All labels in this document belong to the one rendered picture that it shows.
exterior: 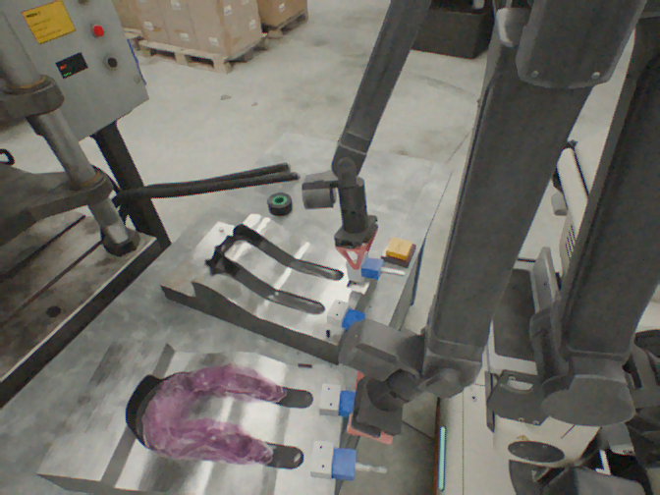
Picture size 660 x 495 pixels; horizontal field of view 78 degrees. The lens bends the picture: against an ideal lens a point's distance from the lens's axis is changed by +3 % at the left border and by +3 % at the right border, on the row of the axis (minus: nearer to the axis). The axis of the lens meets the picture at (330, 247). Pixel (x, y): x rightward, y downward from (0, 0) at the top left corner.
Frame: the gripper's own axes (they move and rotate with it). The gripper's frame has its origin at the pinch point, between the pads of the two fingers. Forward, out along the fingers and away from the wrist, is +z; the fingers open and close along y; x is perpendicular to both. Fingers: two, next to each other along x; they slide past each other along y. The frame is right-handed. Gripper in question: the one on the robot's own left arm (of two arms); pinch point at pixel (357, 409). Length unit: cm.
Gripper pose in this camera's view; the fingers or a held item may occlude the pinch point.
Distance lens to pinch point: 69.7
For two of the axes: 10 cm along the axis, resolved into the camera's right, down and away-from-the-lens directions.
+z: -3.9, 5.7, 7.2
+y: -2.1, 7.0, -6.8
